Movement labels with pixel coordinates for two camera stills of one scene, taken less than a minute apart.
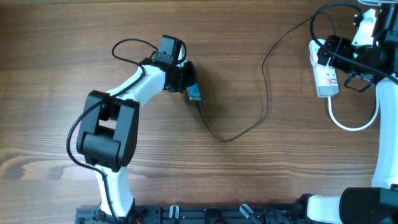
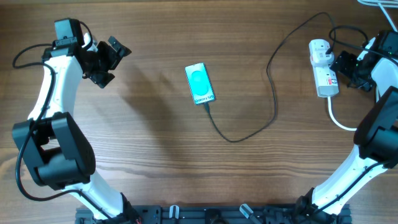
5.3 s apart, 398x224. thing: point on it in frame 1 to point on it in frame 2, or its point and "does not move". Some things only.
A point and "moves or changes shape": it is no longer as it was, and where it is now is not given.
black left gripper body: x=189 y=78 to x=104 y=58
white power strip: x=324 y=76 does not move
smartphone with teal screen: x=194 y=93 moves or changes shape
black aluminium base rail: x=219 y=214 does not move
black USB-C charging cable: x=263 y=61 to x=277 y=49
